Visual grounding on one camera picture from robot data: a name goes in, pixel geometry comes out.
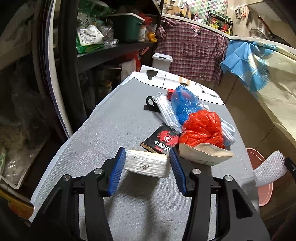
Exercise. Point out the white foam fruit net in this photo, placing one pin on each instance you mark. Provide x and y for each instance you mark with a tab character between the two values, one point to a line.
273	167

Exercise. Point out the pink plastic basin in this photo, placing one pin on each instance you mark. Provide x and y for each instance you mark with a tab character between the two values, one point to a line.
264	189

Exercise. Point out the black metal shelf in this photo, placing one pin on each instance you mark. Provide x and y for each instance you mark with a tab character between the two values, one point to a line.
71	64

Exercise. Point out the beige tissue pack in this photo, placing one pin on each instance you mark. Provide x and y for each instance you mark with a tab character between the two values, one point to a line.
148	164

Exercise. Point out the blue plastic bag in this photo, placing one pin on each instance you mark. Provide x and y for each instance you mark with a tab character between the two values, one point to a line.
183	103

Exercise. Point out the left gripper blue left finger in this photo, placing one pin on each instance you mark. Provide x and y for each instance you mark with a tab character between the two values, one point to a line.
118	163

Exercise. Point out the green white packet bag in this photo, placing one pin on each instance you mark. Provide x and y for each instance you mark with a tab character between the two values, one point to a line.
88	39

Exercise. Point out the blue cloth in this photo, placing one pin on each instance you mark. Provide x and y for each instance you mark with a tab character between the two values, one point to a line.
247	60

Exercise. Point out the plaid red shirt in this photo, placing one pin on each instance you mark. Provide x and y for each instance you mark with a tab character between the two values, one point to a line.
196	51

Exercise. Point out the black spice rack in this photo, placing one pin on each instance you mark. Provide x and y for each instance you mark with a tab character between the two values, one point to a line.
220	22

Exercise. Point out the black red snack sachet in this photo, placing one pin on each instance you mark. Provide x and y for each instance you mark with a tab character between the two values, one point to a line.
162	140

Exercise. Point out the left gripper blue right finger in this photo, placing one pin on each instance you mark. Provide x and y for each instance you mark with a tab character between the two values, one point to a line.
178	171

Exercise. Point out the cream cloth sheet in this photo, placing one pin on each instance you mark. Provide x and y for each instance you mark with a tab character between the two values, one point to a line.
272	82

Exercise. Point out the clear plastic straw pack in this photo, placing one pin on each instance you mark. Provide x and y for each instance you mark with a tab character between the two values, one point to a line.
167	112

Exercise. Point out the white small trash bin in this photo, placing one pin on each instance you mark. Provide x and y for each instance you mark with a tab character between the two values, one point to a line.
161	61

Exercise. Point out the red plastic bag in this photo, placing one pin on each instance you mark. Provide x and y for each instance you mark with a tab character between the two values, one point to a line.
202	127

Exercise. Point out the red white small box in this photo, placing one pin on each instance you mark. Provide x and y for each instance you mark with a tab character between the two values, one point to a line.
169	93

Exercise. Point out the green storage box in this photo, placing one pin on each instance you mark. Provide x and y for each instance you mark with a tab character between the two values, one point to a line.
126	26

